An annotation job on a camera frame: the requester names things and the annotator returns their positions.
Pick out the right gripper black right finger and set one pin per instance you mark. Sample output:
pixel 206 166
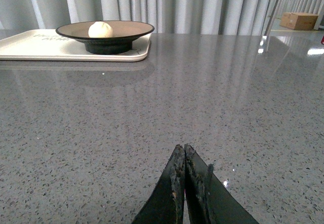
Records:
pixel 208 200

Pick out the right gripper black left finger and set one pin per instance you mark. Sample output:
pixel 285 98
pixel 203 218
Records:
pixel 166 203

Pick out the brown plate with black rim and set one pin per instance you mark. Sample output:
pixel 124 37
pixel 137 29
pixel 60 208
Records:
pixel 124 33

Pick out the white steamed bun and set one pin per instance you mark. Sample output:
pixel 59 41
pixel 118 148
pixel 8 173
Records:
pixel 100 29

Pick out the cream rectangular serving tray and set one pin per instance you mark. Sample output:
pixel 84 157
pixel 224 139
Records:
pixel 46 45

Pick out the grey metal stand leg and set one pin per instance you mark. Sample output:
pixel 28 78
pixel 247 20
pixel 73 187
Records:
pixel 272 18

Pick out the grey pleated curtain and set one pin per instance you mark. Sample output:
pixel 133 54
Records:
pixel 229 17

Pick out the brown cardboard box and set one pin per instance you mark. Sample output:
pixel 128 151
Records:
pixel 298 21

